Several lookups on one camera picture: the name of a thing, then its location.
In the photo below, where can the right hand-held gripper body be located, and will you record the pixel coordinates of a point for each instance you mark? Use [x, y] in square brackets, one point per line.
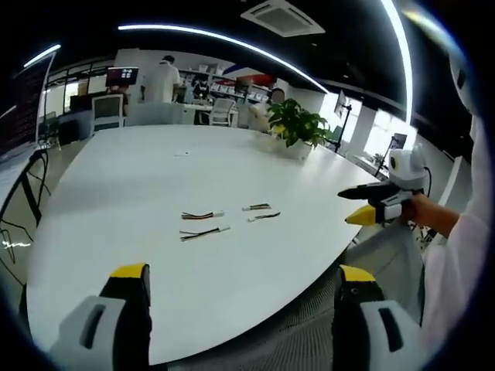
[406, 166]

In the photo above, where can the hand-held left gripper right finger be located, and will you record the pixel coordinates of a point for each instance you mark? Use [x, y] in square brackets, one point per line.
[371, 324]

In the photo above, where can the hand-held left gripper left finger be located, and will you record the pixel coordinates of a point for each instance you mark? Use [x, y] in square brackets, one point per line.
[100, 320]

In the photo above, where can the person's right hand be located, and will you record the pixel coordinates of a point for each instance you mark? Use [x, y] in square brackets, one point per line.
[414, 210]

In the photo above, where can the monitor on black stand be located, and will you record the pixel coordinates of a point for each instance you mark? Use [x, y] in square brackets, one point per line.
[343, 116]

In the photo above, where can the person's white clothing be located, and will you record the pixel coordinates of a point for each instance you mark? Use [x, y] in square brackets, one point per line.
[460, 270]

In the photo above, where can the green potted plant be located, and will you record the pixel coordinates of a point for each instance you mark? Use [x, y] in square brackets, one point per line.
[298, 123]

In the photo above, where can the ceiling strip light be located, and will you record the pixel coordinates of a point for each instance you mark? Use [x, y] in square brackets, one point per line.
[41, 56]
[402, 54]
[232, 42]

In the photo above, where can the white office chair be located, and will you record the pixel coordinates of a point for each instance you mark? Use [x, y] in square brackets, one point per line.
[223, 112]
[108, 110]

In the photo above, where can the small white flat part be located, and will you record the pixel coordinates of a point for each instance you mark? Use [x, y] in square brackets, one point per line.
[181, 154]

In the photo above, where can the ceiling air conditioner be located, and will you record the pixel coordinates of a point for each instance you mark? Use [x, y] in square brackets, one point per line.
[284, 17]

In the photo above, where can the dark computer monitor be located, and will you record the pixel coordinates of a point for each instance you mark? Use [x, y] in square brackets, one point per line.
[123, 75]

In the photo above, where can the black frame chair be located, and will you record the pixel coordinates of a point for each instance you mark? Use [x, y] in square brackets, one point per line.
[29, 181]

